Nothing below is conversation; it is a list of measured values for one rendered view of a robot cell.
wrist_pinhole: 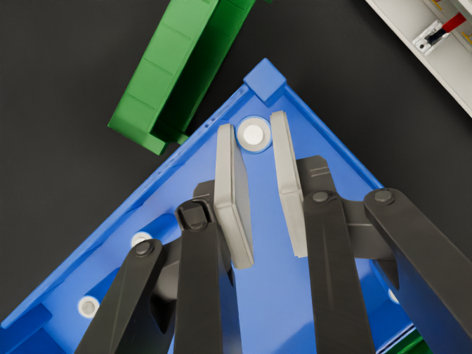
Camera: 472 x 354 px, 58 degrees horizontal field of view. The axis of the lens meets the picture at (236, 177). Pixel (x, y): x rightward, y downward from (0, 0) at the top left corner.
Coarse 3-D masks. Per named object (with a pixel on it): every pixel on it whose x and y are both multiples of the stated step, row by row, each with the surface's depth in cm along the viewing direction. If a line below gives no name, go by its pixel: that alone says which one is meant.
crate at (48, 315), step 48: (240, 96) 29; (288, 96) 30; (192, 144) 29; (336, 144) 28; (144, 192) 30; (192, 192) 35; (96, 240) 31; (288, 240) 35; (48, 288) 33; (240, 288) 35; (288, 288) 35; (0, 336) 32; (48, 336) 38; (288, 336) 35; (384, 336) 30
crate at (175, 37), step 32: (192, 0) 53; (224, 0) 72; (160, 32) 54; (192, 32) 54; (224, 32) 72; (160, 64) 55; (192, 64) 74; (128, 96) 56; (160, 96) 55; (192, 96) 74; (128, 128) 56; (160, 128) 74
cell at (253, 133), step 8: (240, 120) 20; (248, 120) 20; (256, 120) 20; (264, 120) 20; (240, 128) 20; (248, 128) 19; (256, 128) 19; (264, 128) 20; (240, 136) 20; (248, 136) 19; (256, 136) 19; (264, 136) 20; (272, 136) 20; (240, 144) 20; (248, 144) 20; (256, 144) 20; (264, 144) 20; (272, 144) 21; (248, 152) 20; (256, 152) 20
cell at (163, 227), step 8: (160, 216) 34; (168, 216) 34; (152, 224) 31; (160, 224) 32; (168, 224) 33; (176, 224) 35; (136, 232) 29; (144, 232) 29; (152, 232) 30; (160, 232) 31; (168, 232) 32; (136, 240) 29; (160, 240) 30
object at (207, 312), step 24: (192, 216) 14; (192, 240) 14; (216, 240) 13; (192, 264) 13; (216, 264) 12; (192, 288) 12; (216, 288) 11; (192, 312) 11; (216, 312) 11; (192, 336) 10; (216, 336) 10; (240, 336) 13
